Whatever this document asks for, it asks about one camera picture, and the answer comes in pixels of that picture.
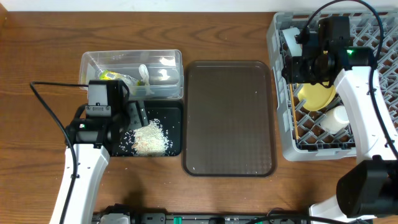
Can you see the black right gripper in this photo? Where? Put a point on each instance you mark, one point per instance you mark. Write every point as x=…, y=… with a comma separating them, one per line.
x=290, y=70

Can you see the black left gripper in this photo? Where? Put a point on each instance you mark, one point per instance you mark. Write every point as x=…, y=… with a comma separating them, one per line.
x=134, y=115

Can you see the light blue bowl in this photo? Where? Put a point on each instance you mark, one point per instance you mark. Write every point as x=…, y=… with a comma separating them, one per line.
x=293, y=46

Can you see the white wrapper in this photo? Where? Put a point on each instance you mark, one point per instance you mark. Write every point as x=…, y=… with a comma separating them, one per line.
x=144, y=73

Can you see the yellow plate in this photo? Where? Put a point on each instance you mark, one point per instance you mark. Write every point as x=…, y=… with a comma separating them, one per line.
x=316, y=96

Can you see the pale green cup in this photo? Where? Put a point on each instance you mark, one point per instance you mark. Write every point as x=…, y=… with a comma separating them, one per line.
x=336, y=119

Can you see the wooden chopstick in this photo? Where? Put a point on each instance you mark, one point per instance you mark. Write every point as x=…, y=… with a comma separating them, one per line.
x=293, y=112

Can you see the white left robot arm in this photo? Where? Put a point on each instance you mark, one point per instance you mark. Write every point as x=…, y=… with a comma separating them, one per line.
x=87, y=161

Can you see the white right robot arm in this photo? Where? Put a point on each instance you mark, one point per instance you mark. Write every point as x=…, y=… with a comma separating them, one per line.
x=369, y=190

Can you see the black waste tray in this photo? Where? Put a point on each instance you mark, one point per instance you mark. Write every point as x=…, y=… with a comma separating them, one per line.
x=170, y=114

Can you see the clear plastic waste bin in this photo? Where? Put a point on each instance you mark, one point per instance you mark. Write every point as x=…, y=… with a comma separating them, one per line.
x=165, y=70

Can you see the grey plastic dishwasher rack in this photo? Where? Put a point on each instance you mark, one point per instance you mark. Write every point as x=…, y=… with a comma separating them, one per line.
x=314, y=143

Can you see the pile of rice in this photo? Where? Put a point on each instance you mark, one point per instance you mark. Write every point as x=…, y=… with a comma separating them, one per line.
x=150, y=140

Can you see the yellow green drink bottle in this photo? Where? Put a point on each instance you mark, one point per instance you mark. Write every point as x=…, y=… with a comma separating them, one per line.
x=128, y=80

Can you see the dark brown serving tray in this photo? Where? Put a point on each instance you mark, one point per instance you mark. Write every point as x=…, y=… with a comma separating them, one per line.
x=230, y=128

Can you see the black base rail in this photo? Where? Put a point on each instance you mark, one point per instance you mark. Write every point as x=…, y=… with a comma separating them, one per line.
x=162, y=216

